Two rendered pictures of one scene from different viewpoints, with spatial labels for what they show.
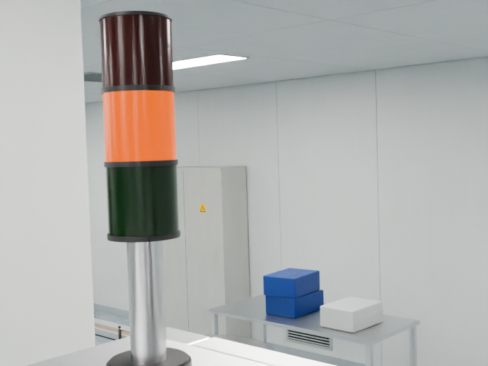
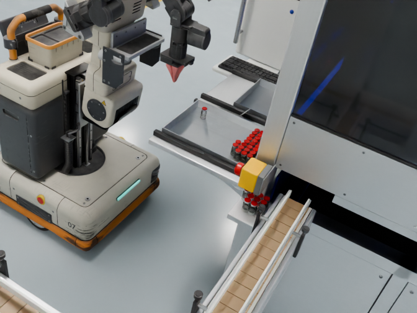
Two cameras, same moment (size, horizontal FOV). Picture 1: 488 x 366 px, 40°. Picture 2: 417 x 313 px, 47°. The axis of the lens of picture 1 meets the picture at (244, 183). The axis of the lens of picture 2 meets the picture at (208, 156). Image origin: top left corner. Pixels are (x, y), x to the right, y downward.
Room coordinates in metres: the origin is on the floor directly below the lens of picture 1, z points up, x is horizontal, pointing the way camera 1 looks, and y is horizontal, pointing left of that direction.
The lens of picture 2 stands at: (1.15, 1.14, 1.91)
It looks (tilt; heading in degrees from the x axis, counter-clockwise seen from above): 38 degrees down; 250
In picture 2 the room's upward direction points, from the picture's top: 11 degrees clockwise
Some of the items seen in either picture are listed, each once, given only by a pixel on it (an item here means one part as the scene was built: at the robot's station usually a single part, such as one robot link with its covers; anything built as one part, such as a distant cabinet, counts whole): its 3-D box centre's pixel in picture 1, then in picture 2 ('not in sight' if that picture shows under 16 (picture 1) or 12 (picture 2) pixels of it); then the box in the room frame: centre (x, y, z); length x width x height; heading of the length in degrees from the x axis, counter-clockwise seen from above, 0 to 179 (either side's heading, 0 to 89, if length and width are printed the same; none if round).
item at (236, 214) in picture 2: not in sight; (255, 213); (0.61, 0.17, 0.87); 0.14 x 0.13 x 0.02; 137
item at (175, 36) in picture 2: not in sight; (181, 33); (0.81, -0.28, 1.25); 0.07 x 0.06 x 0.07; 141
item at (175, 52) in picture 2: not in sight; (178, 49); (0.81, -0.28, 1.19); 0.10 x 0.07 x 0.07; 137
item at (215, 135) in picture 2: not in sight; (219, 134); (0.63, -0.21, 0.90); 0.34 x 0.26 x 0.04; 137
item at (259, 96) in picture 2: not in sight; (283, 108); (0.31, -0.38, 0.90); 0.34 x 0.26 x 0.04; 137
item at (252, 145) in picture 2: not in sight; (252, 146); (0.53, -0.12, 0.90); 0.18 x 0.02 x 0.05; 47
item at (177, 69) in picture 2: not in sight; (172, 68); (0.82, -0.29, 1.12); 0.07 x 0.07 x 0.09; 47
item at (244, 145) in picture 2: not in sight; (246, 144); (0.55, -0.13, 0.90); 0.18 x 0.02 x 0.05; 47
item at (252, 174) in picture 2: not in sight; (254, 176); (0.63, 0.13, 0.99); 0.08 x 0.07 x 0.07; 137
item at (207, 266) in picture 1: (197, 255); not in sight; (7.81, 0.56, 1.02); 1.20 x 0.43 x 2.05; 47
